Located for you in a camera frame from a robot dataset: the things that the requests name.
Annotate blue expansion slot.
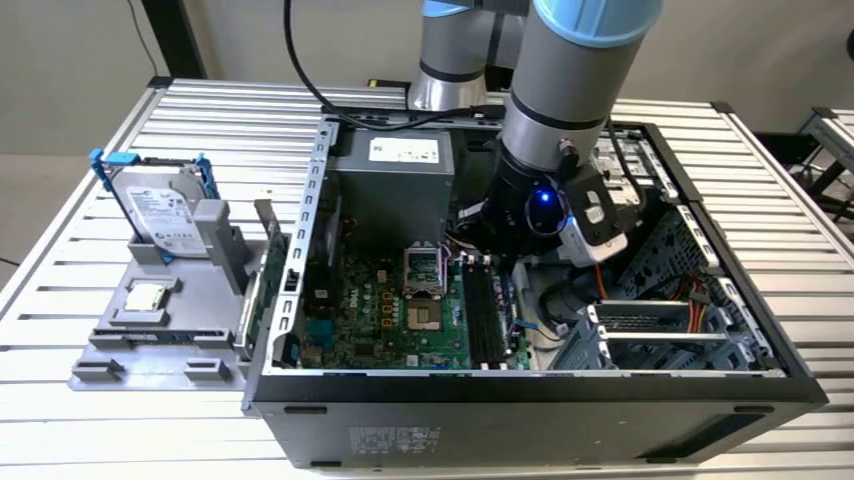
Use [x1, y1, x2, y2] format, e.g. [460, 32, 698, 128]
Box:
[306, 321, 335, 350]

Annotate hard disk in blue carrier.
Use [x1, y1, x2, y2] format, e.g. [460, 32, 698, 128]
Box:
[87, 148, 222, 262]

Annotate CPU socket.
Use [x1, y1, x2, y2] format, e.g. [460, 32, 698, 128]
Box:
[405, 297, 448, 332]

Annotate metal slat side table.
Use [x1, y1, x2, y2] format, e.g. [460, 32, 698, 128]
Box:
[797, 106, 854, 166]

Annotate grey parts rack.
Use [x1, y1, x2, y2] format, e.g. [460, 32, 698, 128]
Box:
[66, 200, 269, 396]

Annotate metal socket cover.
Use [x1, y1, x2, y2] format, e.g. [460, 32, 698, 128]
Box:
[403, 243, 448, 297]

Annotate green graphics card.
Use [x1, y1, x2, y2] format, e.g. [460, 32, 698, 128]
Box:
[241, 198, 293, 364]

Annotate grey power supply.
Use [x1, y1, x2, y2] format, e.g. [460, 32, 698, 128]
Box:
[326, 127, 457, 251]

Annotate black open PC case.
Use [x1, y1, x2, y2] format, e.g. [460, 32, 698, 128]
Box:
[239, 103, 830, 470]

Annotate black post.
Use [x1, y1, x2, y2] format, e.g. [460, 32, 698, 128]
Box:
[142, 0, 209, 80]

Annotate black RAM slot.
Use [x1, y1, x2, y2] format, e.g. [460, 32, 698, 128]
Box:
[462, 255, 484, 369]
[478, 255, 500, 369]
[470, 255, 492, 369]

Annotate silver CPU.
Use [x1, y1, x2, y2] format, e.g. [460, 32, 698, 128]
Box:
[126, 284, 169, 312]

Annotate green motherboard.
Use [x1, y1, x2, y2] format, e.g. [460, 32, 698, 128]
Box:
[293, 247, 536, 371]

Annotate silver disk bay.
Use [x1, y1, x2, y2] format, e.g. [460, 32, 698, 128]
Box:
[585, 298, 736, 371]

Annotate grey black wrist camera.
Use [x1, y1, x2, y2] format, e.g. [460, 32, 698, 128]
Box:
[565, 170, 624, 232]

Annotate red yellow wire bundle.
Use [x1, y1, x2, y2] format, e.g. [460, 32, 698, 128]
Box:
[678, 273, 714, 335]

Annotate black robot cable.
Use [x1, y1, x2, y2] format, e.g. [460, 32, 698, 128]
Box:
[282, 0, 509, 132]

